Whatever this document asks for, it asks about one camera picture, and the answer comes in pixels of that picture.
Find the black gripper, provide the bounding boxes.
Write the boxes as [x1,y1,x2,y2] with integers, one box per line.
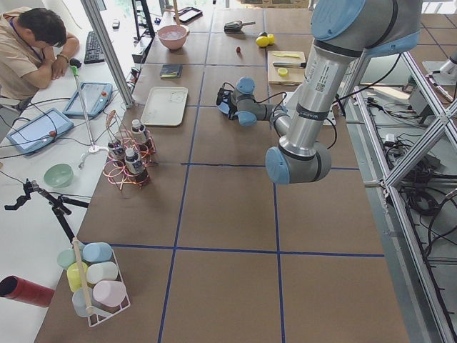
[216,82,237,120]

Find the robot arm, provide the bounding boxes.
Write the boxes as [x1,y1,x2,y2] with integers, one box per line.
[438,51,457,80]
[216,0,422,184]

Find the cream bear tray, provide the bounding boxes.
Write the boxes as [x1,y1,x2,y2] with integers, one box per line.
[140,86,189,126]

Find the half lemon slice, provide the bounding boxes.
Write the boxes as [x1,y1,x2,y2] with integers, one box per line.
[277,67,288,77]

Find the grey folded cloth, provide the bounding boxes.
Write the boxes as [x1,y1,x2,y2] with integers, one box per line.
[159,64,183,79]

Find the wooden cutting board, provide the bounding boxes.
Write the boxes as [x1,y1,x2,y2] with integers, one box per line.
[267,51,306,85]

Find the large yellow lemon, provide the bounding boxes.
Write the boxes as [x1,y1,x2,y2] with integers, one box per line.
[256,36,270,48]

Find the shiny metal scoop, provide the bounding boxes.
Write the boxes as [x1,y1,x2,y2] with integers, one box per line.
[224,20,256,33]

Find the pink bowl of ice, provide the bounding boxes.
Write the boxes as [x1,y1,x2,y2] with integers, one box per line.
[157,24,189,51]

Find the yellow plastic knife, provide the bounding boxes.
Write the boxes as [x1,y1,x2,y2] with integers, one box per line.
[272,53,301,59]

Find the tea bottle right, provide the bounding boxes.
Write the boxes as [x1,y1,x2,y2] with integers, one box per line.
[131,119,153,151]

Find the tea bottle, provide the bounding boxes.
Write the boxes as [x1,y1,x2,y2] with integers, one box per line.
[108,138,126,167]
[131,119,153,151]
[125,148,150,185]

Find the tea bottle left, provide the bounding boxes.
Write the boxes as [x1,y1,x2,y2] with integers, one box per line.
[125,148,150,185]

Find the copper spiral bar spoon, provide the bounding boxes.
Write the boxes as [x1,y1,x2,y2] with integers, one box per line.
[106,110,116,157]

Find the tea bottle middle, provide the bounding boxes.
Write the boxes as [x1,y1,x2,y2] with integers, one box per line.
[108,138,126,167]

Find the blue teach pendant far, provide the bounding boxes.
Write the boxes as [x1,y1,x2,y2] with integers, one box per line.
[63,82,113,118]

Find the blue teach pendant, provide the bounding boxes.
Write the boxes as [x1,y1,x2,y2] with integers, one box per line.
[6,108,74,154]
[63,82,113,118]

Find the black keyboard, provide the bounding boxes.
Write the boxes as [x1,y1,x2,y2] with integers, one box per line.
[84,31,105,64]

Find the green bowl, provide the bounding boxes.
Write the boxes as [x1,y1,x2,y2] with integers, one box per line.
[44,164,74,188]

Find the blue teach pendant near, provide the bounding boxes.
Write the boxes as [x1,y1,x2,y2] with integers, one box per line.
[6,108,74,154]

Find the seated person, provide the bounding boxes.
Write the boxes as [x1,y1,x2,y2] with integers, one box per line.
[1,7,79,102]

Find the red cylinder tube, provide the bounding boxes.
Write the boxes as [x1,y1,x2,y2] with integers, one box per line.
[1,275,54,307]

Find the copper wire bottle rack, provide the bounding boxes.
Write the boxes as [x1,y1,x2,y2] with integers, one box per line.
[103,110,156,189]

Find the black camera tripod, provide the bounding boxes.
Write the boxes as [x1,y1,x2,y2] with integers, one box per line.
[4,179,90,247]

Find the white wire cup rack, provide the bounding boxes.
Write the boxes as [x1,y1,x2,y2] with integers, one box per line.
[57,237,131,327]

